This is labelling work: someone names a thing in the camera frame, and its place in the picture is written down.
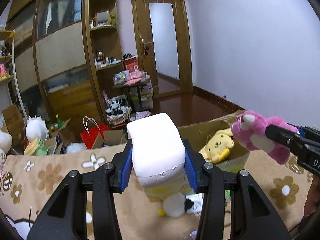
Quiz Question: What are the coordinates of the pink plush bear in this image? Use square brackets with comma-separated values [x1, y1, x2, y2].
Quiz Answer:
[231, 110, 299, 165]

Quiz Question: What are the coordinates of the yellow dog plush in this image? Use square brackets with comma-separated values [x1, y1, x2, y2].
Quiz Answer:
[200, 128, 234, 164]

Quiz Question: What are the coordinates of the white tissue pack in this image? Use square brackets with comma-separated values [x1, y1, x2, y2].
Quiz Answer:
[127, 113, 185, 189]

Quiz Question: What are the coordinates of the person's right hand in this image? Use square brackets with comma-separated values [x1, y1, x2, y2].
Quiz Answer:
[304, 175, 319, 217]

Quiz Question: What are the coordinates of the beige floral blanket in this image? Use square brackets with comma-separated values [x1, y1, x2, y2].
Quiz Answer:
[1, 145, 312, 239]

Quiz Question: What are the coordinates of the green frog plush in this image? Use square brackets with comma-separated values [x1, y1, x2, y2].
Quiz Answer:
[24, 138, 48, 156]

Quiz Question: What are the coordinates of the red paper shopping bag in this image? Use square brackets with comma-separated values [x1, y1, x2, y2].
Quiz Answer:
[80, 116, 110, 150]

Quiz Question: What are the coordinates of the green glass bottle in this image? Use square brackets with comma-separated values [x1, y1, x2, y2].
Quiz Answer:
[55, 114, 63, 129]

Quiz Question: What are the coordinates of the white round plush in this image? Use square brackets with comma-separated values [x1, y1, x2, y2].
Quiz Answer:
[25, 116, 49, 142]

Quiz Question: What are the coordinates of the cream brown plush toy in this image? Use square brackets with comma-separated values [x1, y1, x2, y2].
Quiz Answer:
[0, 131, 12, 167]

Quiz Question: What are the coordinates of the brown cardboard box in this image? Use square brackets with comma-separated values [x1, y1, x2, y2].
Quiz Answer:
[2, 104, 24, 146]

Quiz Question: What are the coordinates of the basket of clothes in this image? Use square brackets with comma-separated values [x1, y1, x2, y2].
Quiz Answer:
[106, 94, 131, 126]

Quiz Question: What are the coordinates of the white figure display shelf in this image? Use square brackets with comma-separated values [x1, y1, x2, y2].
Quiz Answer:
[1, 29, 27, 118]

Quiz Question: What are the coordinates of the large wooden wardrobe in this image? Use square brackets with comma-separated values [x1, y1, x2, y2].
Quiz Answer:
[7, 0, 100, 135]

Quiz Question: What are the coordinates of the clear plastic storage bin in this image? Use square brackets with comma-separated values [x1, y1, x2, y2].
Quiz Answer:
[130, 94, 153, 112]

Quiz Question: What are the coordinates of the small black side table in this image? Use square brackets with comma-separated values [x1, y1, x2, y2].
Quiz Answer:
[113, 79, 153, 112]

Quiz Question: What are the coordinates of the pink cloth on table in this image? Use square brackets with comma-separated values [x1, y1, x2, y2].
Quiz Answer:
[124, 70, 146, 86]

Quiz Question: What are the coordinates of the red box on table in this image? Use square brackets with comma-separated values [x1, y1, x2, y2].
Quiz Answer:
[123, 57, 139, 73]

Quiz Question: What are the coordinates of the wooden door with mirror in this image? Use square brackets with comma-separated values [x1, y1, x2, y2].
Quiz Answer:
[131, 0, 192, 98]

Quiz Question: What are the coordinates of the wooden corner shelf unit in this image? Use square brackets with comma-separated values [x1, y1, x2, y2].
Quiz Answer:
[82, 0, 123, 122]

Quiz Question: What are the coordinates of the white black pompom keychain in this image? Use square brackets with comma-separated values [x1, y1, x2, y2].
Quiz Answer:
[157, 193, 194, 218]

